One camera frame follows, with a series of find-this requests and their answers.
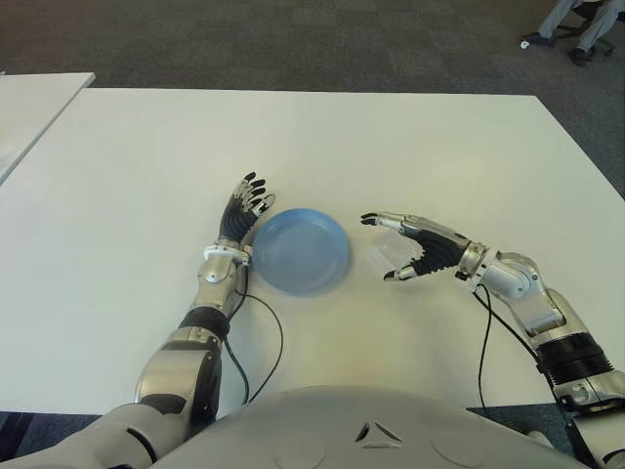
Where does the blue plate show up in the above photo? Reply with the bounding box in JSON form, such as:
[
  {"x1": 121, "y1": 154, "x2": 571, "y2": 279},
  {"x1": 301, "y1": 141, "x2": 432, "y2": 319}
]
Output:
[{"x1": 252, "y1": 207, "x2": 352, "y2": 297}]

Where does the dark green arm cable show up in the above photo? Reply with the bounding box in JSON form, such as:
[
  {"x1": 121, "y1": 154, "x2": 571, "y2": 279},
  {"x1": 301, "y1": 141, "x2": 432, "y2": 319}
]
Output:
[{"x1": 222, "y1": 340, "x2": 252, "y2": 405}]

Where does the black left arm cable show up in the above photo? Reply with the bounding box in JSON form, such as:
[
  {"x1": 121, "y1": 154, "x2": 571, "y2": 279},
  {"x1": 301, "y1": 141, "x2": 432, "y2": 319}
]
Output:
[{"x1": 233, "y1": 286, "x2": 285, "y2": 395}]

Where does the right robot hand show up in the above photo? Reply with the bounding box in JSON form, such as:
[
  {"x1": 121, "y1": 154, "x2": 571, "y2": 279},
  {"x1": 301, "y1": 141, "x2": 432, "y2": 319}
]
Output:
[{"x1": 359, "y1": 210, "x2": 473, "y2": 283}]

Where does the grey robot torso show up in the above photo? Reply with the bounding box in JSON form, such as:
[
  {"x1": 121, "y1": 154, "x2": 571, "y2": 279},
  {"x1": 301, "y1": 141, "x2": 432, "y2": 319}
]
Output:
[{"x1": 0, "y1": 384, "x2": 606, "y2": 469}]

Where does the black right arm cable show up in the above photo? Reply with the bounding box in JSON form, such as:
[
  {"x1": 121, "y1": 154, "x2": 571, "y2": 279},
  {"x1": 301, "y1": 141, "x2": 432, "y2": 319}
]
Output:
[{"x1": 471, "y1": 281, "x2": 544, "y2": 409}]

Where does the white wall charger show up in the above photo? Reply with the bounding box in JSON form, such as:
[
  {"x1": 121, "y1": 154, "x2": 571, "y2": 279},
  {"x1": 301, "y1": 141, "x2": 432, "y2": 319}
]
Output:
[{"x1": 365, "y1": 233, "x2": 422, "y2": 270}]

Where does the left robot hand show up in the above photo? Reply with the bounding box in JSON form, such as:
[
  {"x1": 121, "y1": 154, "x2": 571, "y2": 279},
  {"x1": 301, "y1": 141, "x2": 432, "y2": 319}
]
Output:
[{"x1": 218, "y1": 170, "x2": 277, "y2": 245}]

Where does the seated person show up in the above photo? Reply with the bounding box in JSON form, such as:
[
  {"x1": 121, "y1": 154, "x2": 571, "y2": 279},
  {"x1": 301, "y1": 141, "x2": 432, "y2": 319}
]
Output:
[{"x1": 529, "y1": 0, "x2": 625, "y2": 67}]

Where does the white side table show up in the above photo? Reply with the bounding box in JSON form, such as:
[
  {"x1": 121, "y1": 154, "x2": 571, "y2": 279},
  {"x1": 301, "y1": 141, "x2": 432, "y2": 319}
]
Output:
[{"x1": 0, "y1": 72, "x2": 96, "y2": 186}]

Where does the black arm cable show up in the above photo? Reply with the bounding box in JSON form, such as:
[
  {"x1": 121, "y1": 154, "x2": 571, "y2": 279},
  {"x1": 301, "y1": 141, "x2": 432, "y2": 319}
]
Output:
[
  {"x1": 471, "y1": 281, "x2": 544, "y2": 409},
  {"x1": 233, "y1": 286, "x2": 285, "y2": 395}
]

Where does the black office chair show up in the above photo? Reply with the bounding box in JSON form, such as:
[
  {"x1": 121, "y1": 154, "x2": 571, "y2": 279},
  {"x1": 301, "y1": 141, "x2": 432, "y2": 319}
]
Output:
[{"x1": 551, "y1": 0, "x2": 617, "y2": 58}]

